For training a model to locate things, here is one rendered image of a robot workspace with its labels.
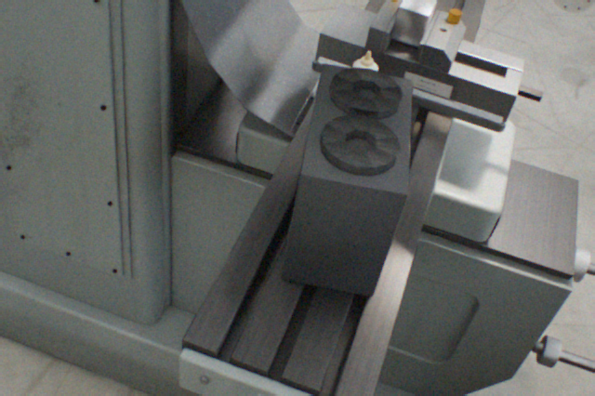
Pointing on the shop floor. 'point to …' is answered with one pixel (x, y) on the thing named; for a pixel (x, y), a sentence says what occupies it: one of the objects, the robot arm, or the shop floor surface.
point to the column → (95, 145)
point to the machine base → (104, 337)
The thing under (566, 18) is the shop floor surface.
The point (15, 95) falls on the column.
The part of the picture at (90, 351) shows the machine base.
